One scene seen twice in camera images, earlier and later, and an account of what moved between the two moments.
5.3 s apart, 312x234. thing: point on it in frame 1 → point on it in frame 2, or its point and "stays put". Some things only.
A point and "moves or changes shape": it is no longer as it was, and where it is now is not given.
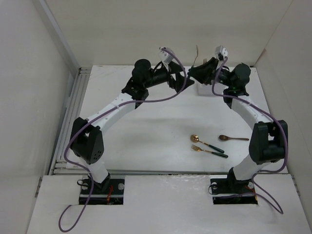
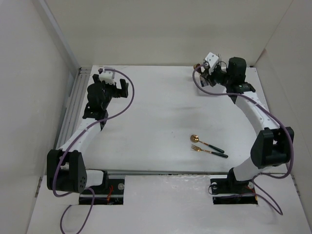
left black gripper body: (173, 84) → (110, 90)
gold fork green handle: (195, 148) stays put
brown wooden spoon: (224, 138) moves or changes shape
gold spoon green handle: (194, 138) stays put
